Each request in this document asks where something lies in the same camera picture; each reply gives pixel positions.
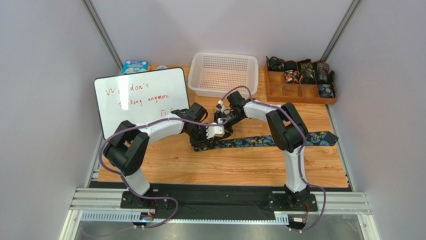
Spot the white plastic perforated basket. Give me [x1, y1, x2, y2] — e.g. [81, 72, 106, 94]
[187, 52, 259, 98]

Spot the dark blue floral necktie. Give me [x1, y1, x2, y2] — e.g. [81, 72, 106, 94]
[193, 131, 339, 152]

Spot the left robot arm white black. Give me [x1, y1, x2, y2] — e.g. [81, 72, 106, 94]
[99, 106, 217, 197]

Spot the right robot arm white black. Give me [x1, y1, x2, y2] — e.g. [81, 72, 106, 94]
[215, 91, 310, 210]

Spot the wooden compartment tray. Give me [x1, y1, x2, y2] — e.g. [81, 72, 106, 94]
[264, 57, 338, 105]

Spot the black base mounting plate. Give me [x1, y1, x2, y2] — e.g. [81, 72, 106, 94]
[120, 183, 320, 221]

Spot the whiteboard with red writing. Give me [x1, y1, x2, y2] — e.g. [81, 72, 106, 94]
[94, 67, 189, 139]

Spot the rolled dark tie far left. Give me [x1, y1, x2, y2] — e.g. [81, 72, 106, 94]
[266, 56, 285, 72]

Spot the small white round object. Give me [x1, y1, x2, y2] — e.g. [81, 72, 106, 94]
[156, 65, 168, 70]

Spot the rolled red floral tie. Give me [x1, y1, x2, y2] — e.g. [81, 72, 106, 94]
[283, 60, 300, 84]

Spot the rolled green dark tie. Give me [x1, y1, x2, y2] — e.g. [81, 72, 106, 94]
[297, 59, 316, 85]

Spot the blue printed box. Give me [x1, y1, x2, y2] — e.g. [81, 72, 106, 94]
[121, 60, 149, 75]

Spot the rolled blue floral tie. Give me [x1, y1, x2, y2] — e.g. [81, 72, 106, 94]
[317, 84, 336, 98]

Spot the rolled grey dark tie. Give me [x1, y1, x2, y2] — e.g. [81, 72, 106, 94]
[314, 60, 330, 84]

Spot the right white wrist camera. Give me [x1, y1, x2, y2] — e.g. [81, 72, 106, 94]
[216, 100, 231, 115]

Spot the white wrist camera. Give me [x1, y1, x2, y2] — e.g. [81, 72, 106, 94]
[216, 100, 231, 115]
[206, 122, 225, 139]

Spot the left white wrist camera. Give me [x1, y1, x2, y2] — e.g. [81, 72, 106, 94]
[206, 122, 225, 139]

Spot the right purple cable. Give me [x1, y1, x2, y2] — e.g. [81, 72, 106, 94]
[217, 85, 326, 233]

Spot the purple cable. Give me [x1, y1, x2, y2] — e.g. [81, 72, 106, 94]
[98, 116, 229, 229]
[217, 85, 326, 233]

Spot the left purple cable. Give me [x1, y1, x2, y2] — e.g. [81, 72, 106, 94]
[98, 116, 229, 229]

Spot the aluminium rail frame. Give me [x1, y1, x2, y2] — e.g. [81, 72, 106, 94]
[60, 183, 379, 240]

